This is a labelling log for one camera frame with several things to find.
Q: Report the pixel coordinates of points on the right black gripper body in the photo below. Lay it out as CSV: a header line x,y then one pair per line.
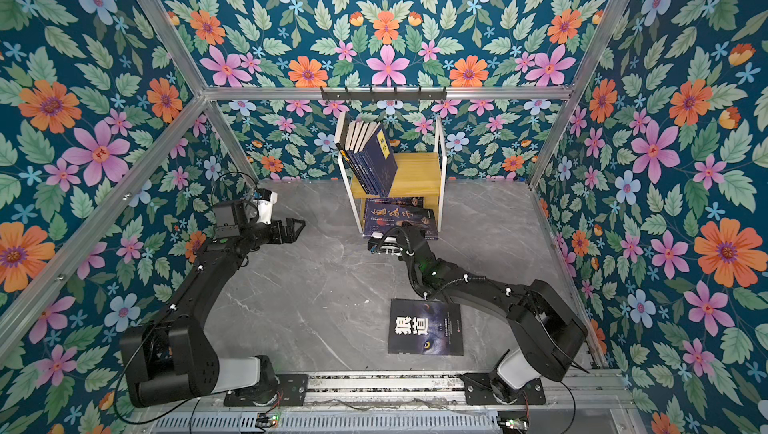
x,y
403,234

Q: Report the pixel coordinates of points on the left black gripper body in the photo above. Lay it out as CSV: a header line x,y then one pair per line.
x,y
277,238

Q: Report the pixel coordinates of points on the purple book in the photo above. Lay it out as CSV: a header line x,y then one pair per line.
x,y
379,218

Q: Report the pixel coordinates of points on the black wolf cover book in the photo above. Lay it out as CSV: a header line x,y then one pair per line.
x,y
419,327

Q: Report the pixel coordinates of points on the navy book yellow label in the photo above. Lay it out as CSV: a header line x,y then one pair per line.
x,y
352,164

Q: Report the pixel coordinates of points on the dark illustrated cover book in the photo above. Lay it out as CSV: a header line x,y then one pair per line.
x,y
417,202

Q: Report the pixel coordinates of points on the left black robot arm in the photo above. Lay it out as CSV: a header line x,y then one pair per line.
x,y
170,359

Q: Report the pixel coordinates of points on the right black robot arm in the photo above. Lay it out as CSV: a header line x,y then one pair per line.
x,y
548,333

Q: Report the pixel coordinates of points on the black book on shelf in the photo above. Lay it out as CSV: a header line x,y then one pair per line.
x,y
339,136

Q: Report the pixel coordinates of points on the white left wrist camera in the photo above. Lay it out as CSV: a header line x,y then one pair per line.
x,y
262,205

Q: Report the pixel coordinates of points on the wooden shelf white frame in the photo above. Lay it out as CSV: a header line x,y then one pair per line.
x,y
419,174

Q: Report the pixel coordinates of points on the black hook rail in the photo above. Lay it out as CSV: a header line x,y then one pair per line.
x,y
370,94

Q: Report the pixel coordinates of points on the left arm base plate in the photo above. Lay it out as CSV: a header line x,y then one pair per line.
x,y
291,389

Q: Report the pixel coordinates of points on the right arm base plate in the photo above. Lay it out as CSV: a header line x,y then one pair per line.
x,y
480,389

